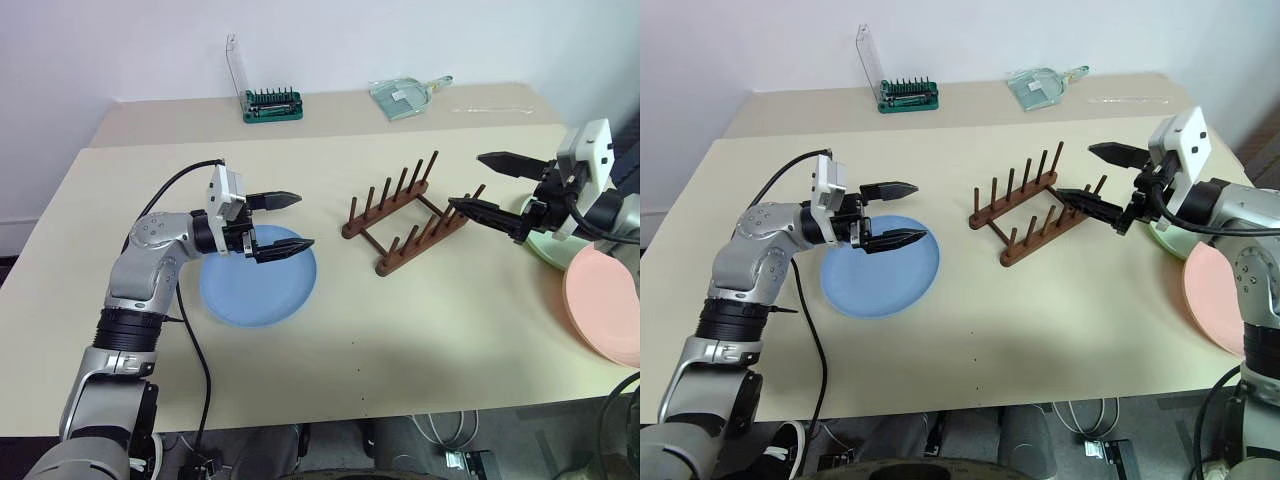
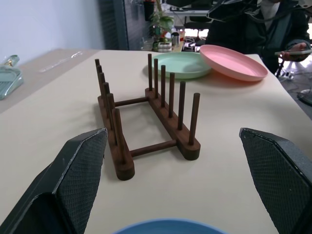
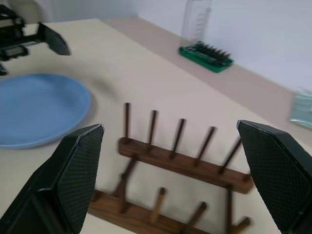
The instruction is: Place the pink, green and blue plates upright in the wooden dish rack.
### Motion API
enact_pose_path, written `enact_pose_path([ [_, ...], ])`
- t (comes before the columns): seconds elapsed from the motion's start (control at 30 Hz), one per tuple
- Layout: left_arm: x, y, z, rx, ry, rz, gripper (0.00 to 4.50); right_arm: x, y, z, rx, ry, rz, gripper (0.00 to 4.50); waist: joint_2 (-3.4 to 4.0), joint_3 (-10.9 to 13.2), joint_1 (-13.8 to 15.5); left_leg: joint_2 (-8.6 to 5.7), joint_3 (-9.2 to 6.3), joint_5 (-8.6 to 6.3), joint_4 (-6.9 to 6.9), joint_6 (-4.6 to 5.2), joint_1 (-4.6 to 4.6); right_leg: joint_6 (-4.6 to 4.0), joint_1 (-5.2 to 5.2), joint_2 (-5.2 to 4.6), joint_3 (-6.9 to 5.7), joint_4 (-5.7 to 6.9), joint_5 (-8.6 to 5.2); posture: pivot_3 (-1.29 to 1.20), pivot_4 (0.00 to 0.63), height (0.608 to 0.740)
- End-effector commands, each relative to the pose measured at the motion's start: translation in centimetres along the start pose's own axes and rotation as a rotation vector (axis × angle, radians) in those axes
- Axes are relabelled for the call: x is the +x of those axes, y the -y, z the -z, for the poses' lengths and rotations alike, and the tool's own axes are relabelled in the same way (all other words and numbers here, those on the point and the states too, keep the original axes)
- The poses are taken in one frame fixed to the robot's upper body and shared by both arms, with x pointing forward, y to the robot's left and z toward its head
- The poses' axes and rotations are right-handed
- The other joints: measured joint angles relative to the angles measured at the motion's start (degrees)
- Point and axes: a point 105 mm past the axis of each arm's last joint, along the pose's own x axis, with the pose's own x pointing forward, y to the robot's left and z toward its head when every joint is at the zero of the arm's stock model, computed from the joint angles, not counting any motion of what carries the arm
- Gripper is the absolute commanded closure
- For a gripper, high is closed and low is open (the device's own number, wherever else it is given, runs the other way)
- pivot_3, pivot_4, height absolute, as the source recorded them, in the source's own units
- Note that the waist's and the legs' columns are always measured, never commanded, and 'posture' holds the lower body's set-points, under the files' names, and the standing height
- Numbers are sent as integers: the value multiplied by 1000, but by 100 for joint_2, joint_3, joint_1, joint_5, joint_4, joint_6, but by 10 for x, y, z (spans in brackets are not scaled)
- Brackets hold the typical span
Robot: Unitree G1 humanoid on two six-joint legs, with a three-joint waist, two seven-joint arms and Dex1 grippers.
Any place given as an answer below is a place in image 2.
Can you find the brown wooden dish rack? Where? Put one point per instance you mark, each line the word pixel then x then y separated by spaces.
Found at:
pixel 178 137

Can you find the person's hand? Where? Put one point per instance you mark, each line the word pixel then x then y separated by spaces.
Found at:
pixel 298 46

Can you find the dark grey partition panel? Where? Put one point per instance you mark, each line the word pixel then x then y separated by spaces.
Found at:
pixel 117 24

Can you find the dark round base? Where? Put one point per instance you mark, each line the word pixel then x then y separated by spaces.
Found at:
pixel 306 97

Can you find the light green plate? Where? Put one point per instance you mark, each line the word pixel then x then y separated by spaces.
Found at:
pixel 180 65

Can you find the metal cup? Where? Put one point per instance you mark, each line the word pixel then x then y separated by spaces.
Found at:
pixel 176 39

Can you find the green leafy plant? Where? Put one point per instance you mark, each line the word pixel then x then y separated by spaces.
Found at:
pixel 162 23

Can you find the blue plate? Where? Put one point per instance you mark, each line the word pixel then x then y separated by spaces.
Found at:
pixel 170 228

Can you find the person in dark jacket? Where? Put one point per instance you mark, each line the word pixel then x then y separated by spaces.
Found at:
pixel 253 36

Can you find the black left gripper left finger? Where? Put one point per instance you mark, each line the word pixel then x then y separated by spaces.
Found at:
pixel 73 185

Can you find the pink red plate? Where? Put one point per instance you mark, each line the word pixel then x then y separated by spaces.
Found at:
pixel 231 63

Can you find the smartphone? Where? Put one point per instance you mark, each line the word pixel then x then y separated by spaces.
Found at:
pixel 292 52

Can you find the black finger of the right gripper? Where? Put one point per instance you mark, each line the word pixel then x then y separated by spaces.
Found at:
pixel 229 11

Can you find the white plant pot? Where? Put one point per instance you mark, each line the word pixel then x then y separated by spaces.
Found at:
pixel 165 46

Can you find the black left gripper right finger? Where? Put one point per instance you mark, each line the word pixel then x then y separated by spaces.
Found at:
pixel 280 185

